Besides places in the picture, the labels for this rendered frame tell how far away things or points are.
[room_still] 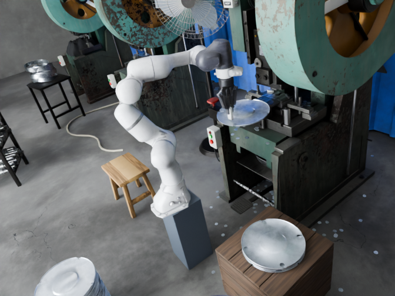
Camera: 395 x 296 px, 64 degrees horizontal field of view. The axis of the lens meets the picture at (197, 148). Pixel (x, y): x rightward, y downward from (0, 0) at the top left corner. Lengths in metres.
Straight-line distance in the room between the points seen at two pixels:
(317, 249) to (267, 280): 0.28
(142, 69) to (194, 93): 1.99
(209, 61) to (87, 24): 3.10
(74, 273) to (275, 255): 0.97
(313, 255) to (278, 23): 0.99
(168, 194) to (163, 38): 1.62
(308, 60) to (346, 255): 1.19
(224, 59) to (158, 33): 1.41
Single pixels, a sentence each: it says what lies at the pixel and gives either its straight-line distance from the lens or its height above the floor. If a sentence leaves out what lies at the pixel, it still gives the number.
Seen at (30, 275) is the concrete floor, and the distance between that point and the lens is 2.47.
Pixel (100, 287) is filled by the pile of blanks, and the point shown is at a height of 0.28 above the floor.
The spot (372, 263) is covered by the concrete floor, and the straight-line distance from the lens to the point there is 2.04.
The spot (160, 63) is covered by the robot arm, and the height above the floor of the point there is 1.18.
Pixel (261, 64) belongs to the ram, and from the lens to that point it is 1.81.
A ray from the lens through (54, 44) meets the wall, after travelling 8.03.
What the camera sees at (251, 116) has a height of 0.78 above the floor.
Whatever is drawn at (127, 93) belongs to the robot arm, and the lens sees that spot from 1.39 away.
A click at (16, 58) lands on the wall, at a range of 7.93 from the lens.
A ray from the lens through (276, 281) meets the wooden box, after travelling 1.49.
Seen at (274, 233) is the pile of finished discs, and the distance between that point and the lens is 1.60.
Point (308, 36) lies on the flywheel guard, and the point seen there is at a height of 1.25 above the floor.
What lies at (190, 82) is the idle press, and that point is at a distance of 3.37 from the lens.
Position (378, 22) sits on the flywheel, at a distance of 1.76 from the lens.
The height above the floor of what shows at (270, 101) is 0.78.
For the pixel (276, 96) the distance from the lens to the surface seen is 1.92.
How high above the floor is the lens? 1.58
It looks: 32 degrees down
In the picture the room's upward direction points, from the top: 12 degrees counter-clockwise
